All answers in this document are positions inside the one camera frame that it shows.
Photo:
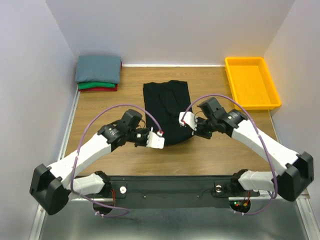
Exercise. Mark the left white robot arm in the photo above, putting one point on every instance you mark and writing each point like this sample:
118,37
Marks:
53,186

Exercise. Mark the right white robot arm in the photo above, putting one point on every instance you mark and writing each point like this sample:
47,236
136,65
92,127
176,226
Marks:
290,172

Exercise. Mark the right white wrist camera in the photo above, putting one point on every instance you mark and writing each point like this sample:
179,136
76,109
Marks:
188,119

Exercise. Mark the yellow plastic tray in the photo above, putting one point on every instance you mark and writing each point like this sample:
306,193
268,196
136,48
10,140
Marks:
251,84

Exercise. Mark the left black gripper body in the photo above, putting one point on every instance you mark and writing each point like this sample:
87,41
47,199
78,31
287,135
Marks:
142,139

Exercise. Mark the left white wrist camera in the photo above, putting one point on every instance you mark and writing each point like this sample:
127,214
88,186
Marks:
155,140

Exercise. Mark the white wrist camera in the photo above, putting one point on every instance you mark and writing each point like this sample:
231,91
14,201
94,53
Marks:
155,140
188,119

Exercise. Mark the folded grey-blue t-shirt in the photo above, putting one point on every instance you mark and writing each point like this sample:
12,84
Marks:
98,68

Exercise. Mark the folded green t-shirt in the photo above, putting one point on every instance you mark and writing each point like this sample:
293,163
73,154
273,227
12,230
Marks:
95,84

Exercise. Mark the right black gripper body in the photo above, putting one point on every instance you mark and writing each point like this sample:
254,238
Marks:
202,128

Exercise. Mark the black t-shirt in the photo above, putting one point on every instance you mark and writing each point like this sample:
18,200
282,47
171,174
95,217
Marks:
165,101

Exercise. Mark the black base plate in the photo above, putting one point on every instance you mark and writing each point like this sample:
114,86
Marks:
162,192

